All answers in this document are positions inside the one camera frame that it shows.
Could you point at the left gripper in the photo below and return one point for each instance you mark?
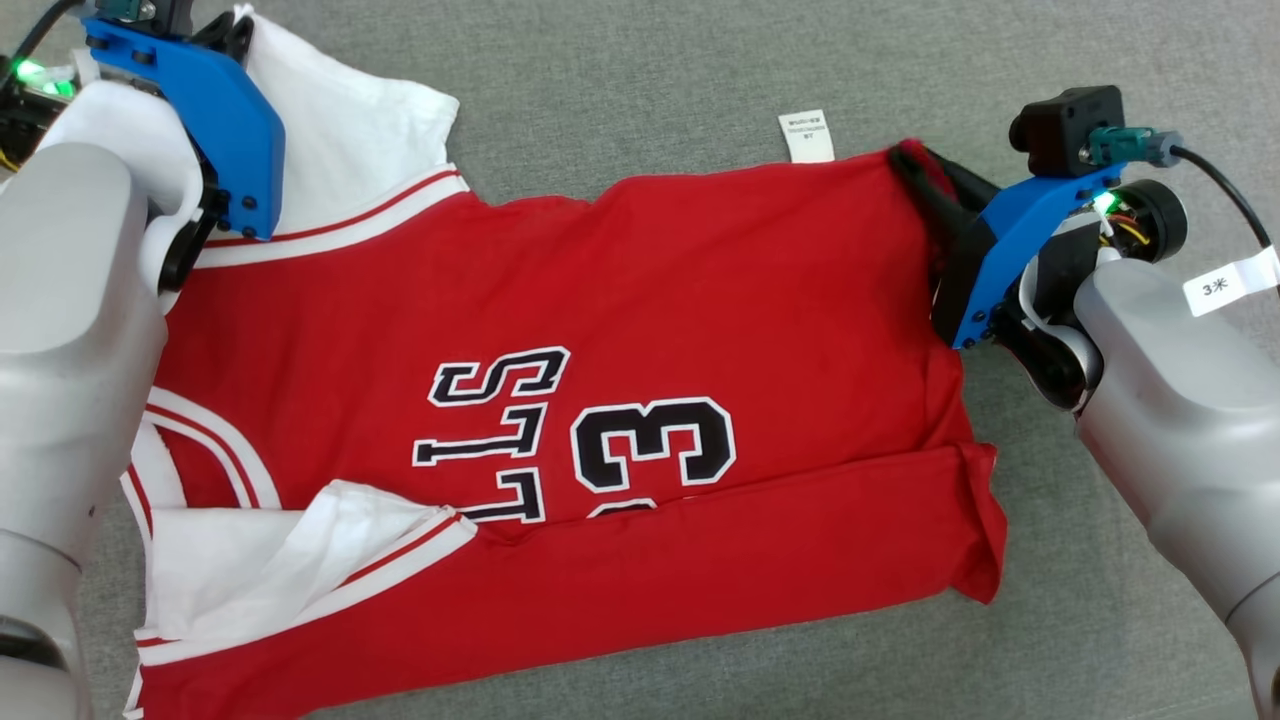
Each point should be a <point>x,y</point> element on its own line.
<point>120,125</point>

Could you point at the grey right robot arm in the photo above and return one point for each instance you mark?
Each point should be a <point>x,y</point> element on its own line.
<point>1180,430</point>

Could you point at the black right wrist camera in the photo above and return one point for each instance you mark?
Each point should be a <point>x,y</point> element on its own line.
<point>1065,125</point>

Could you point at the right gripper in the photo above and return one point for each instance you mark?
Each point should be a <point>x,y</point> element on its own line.
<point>1055,350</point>

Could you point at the red white basketball jersey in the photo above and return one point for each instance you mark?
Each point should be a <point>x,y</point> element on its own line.
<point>650,300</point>

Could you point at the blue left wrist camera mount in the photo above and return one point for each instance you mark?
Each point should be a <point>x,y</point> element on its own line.
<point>220,130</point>

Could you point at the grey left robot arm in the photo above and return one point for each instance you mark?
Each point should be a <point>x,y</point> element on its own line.
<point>70,350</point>

